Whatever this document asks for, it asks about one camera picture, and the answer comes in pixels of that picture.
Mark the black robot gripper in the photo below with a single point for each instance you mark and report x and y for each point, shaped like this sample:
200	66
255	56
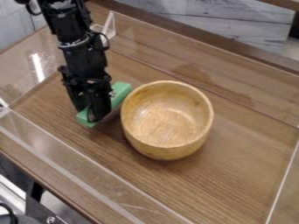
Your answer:
84	75

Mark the green rectangular block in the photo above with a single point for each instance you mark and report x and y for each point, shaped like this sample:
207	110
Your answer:
120	91

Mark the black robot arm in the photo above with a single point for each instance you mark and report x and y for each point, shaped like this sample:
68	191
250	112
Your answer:
67	17

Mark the brown wooden bowl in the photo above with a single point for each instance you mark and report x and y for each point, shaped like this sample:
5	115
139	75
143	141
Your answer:
167	117

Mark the clear acrylic tray wall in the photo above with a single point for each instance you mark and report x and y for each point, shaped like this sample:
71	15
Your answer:
105	198

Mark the black table leg bracket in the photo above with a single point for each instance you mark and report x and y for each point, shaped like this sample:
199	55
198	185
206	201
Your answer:
35	209

